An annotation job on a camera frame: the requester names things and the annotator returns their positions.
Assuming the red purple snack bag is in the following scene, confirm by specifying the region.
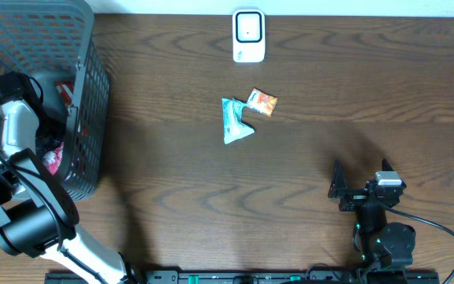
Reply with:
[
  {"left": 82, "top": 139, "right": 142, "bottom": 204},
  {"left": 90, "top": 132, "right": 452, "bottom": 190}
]
[{"left": 42, "top": 142, "right": 64, "bottom": 175}]

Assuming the red white striped packet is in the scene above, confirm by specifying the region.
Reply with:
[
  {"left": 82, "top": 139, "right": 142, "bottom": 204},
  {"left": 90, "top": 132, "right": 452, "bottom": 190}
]
[{"left": 54, "top": 81, "right": 74, "bottom": 107}]

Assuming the small orange snack packet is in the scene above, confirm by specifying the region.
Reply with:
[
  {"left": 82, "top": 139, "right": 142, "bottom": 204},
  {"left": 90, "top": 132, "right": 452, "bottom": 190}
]
[{"left": 247, "top": 88, "right": 277, "bottom": 117}]

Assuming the teal white snack packet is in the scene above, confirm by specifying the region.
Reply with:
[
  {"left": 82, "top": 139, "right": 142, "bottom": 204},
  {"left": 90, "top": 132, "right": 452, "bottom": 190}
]
[{"left": 221, "top": 99, "right": 255, "bottom": 144}]

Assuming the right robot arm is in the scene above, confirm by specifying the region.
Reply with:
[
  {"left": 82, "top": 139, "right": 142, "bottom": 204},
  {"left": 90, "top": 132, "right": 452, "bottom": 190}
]
[{"left": 328, "top": 159, "right": 415, "bottom": 283}]

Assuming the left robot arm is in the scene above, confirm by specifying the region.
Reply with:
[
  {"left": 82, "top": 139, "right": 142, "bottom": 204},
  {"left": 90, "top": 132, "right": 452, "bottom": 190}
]
[{"left": 0, "top": 72, "right": 145, "bottom": 283}]

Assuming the grey plastic mesh basket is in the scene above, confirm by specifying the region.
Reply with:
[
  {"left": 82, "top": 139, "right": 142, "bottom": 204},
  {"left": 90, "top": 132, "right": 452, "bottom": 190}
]
[{"left": 0, "top": 0, "right": 110, "bottom": 201}]

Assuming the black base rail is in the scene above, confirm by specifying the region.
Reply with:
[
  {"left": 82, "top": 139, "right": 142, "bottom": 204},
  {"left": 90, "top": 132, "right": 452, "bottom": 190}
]
[{"left": 44, "top": 269, "right": 441, "bottom": 284}]

